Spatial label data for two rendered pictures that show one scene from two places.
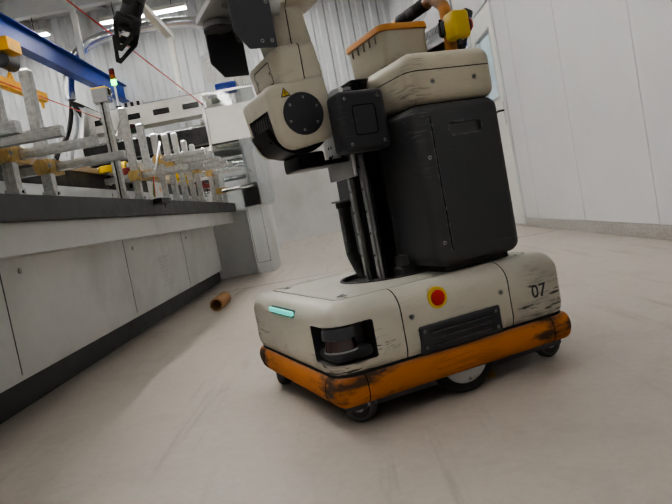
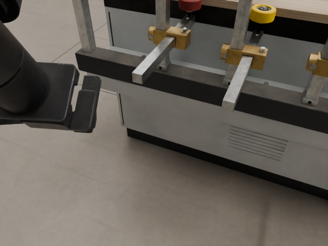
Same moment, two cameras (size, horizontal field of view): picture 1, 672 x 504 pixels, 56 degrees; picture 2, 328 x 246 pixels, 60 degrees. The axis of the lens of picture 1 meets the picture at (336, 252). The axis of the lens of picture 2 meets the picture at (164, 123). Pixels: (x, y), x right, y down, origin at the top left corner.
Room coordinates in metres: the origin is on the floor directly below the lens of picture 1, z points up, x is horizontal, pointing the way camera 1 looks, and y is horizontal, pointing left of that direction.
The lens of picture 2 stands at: (1.58, 0.11, 1.25)
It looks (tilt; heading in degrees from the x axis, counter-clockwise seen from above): 42 degrees down; 113
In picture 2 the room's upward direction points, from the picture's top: straight up
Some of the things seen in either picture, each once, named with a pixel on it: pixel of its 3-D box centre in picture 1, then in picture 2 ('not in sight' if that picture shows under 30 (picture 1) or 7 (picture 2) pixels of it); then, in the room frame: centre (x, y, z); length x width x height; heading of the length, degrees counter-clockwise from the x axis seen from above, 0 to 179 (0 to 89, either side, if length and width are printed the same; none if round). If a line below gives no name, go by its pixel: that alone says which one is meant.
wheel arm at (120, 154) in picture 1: (64, 166); not in sight; (2.26, 0.88, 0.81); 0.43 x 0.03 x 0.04; 89
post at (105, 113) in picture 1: (113, 152); not in sight; (2.96, 0.92, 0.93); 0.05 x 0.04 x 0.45; 179
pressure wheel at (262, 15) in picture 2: not in sight; (259, 24); (1.52, 1.09, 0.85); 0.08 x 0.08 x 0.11
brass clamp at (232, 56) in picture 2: not in sight; (243, 55); (1.50, 0.94, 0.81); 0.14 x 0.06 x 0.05; 179
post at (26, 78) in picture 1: (39, 138); not in sight; (2.22, 0.93, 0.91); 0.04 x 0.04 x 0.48; 89
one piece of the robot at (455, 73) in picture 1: (399, 158); not in sight; (1.78, -0.22, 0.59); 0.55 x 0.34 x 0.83; 23
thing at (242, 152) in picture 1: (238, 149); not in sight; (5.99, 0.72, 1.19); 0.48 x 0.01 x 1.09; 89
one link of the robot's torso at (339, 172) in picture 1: (316, 133); not in sight; (1.63, -0.01, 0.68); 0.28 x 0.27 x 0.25; 23
